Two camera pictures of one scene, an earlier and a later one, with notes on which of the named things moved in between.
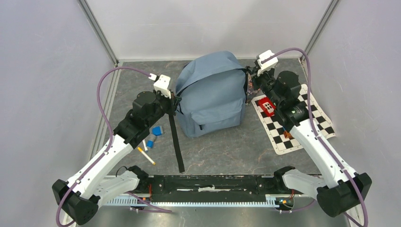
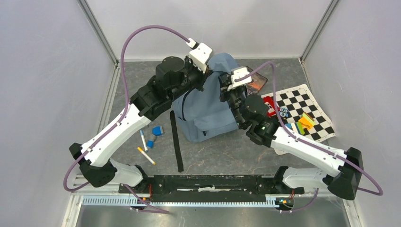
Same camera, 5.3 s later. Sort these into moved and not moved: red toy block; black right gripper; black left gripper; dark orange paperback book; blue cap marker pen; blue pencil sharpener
Moved: black left gripper; black right gripper
Not moved: blue cap marker pen; dark orange paperback book; red toy block; blue pencil sharpener
